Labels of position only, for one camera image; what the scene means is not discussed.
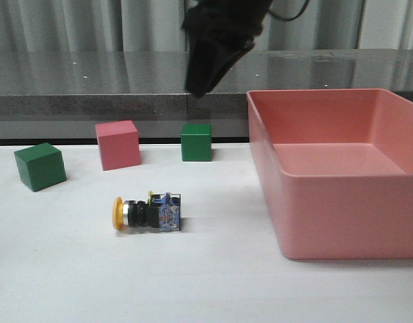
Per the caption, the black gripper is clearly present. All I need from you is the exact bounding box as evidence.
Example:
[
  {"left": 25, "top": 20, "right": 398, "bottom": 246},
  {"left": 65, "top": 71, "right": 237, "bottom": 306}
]
[{"left": 182, "top": 0, "right": 272, "bottom": 98}]

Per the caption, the yellow push button switch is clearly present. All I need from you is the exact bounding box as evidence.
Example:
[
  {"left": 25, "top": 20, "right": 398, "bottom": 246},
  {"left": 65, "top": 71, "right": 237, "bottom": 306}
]
[{"left": 112, "top": 191, "right": 182, "bottom": 232}]

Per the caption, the right green cube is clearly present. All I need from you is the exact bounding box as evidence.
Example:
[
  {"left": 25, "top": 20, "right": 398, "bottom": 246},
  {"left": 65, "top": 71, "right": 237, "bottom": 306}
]
[{"left": 180, "top": 124, "right": 213, "bottom": 162}]

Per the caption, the green cube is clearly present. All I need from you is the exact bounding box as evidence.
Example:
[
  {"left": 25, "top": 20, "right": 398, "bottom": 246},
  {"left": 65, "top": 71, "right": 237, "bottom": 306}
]
[
  {"left": 14, "top": 143, "right": 67, "bottom": 192},
  {"left": 180, "top": 124, "right": 213, "bottom": 162}
]

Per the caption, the pink cube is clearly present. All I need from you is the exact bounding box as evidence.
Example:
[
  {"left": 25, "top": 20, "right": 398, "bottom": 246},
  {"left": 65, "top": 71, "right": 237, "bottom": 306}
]
[{"left": 95, "top": 120, "right": 141, "bottom": 171}]

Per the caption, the pink plastic bin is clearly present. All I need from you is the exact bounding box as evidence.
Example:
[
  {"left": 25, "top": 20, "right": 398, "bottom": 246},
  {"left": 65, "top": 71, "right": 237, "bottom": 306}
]
[{"left": 247, "top": 89, "right": 413, "bottom": 259}]

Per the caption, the dark glossy counter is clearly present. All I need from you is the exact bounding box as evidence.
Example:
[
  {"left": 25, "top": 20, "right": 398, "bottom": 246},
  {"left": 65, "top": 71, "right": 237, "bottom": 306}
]
[{"left": 0, "top": 49, "right": 413, "bottom": 145}]

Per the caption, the grey curtain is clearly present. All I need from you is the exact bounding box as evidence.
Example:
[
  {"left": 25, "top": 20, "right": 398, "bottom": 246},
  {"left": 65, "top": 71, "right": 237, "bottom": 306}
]
[{"left": 0, "top": 1, "right": 413, "bottom": 52}]

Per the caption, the left green cube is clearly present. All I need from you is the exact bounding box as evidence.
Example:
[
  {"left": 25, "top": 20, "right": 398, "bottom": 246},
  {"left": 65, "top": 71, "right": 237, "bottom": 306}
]
[{"left": 14, "top": 143, "right": 67, "bottom": 192}]

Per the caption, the black cable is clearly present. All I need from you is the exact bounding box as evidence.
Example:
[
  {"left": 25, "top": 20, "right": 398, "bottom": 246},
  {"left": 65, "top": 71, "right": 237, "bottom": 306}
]
[{"left": 267, "top": 0, "right": 311, "bottom": 22}]

